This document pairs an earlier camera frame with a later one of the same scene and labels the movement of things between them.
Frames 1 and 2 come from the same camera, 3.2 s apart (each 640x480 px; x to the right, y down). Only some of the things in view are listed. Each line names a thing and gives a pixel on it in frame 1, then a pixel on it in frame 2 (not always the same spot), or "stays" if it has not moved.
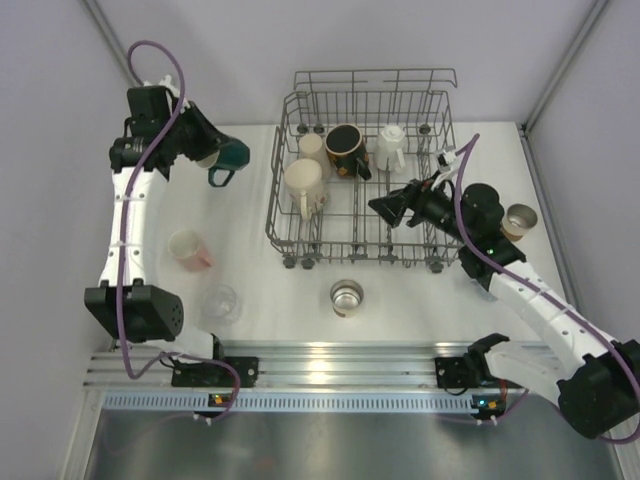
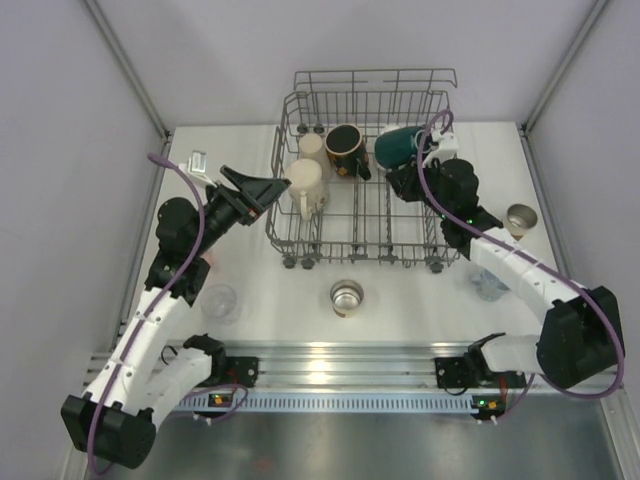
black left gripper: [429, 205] -> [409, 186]
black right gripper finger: [211, 141] -> [264, 191]
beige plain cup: [311, 147] stays
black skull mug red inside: [347, 152] stays
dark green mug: [232, 156] -> [395, 148]
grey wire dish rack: [349, 135] stays
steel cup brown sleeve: [346, 296] stays
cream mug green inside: [305, 185] stays
